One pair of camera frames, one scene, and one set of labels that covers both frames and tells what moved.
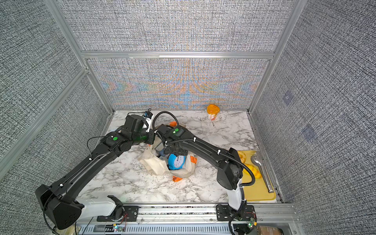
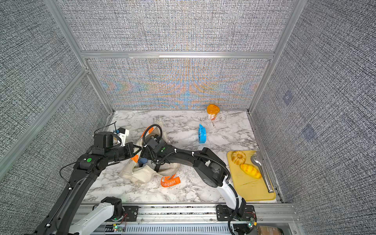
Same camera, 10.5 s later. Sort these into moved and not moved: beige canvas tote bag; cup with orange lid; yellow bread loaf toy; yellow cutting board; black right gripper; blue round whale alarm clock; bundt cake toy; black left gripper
Moved: black right gripper; black left gripper; blue round whale alarm clock; beige canvas tote bag
Not moved: bundt cake toy; cup with orange lid; yellow bread loaf toy; yellow cutting board
